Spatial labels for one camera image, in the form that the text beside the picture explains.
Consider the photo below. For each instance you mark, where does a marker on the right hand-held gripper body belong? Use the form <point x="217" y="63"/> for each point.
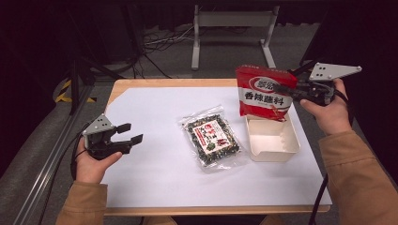
<point x="328" y="72"/>

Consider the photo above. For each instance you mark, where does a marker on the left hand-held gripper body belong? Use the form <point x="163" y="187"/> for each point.
<point x="98" y="126"/>

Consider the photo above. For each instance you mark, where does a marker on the red seasoning packet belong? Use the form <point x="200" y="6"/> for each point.
<point x="263" y="100"/>

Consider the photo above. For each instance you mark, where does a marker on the cream plastic container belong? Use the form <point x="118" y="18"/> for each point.
<point x="272" y="140"/>

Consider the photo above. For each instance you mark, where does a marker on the clear seaweed packet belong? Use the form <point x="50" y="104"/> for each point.
<point x="212" y="137"/>

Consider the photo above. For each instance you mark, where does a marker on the person's right hand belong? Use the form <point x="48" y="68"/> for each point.
<point x="331" y="115"/>

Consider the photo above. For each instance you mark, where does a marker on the person's left hand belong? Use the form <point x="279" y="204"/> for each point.
<point x="90" y="170"/>

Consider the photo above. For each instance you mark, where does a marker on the black metal stand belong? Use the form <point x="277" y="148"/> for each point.
<point x="305" y="65"/>
<point x="74" y="84"/>

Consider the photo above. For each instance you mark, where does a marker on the white table sheet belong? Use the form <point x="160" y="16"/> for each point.
<point x="156" y="175"/>

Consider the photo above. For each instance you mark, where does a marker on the yellow and black hazard tape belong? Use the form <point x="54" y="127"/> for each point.
<point x="64" y="89"/>

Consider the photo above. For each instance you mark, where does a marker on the white metal desk frame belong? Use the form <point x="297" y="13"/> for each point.
<point x="231" y="18"/>

